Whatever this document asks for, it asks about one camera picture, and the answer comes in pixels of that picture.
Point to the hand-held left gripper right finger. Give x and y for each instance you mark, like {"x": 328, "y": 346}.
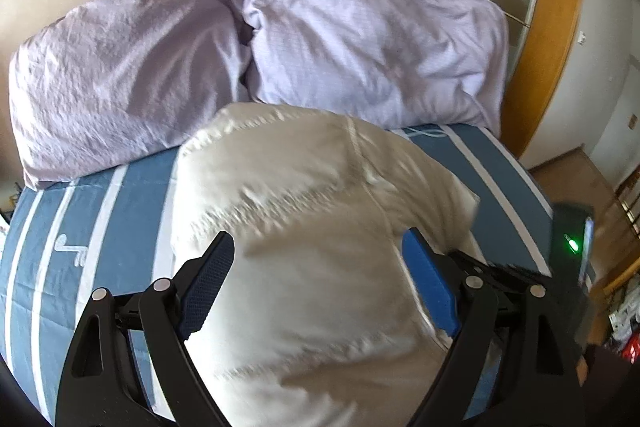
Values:
{"x": 431, "y": 289}

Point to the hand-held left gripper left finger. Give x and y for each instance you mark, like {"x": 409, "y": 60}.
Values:
{"x": 210, "y": 289}

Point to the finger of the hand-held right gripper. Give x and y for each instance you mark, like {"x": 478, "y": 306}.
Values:
{"x": 520, "y": 273}

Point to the beige puffer jacket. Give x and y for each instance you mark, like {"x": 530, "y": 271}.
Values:
{"x": 320, "y": 217}

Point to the wooden chair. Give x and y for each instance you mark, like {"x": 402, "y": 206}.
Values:
{"x": 627, "y": 207}

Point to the white plastic bag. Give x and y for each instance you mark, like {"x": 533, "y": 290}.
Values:
{"x": 625, "y": 319}

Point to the blue white striped bed sheet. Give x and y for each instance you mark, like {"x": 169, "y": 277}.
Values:
{"x": 120, "y": 227}

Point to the wooden glass door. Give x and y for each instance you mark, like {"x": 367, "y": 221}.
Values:
{"x": 565, "y": 7}

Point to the large lavender pillow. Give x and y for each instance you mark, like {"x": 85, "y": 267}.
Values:
{"x": 130, "y": 72}

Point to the brown wall plate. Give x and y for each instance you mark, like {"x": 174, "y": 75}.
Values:
{"x": 632, "y": 122}

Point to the small white wall switch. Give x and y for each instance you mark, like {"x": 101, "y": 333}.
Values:
{"x": 583, "y": 38}

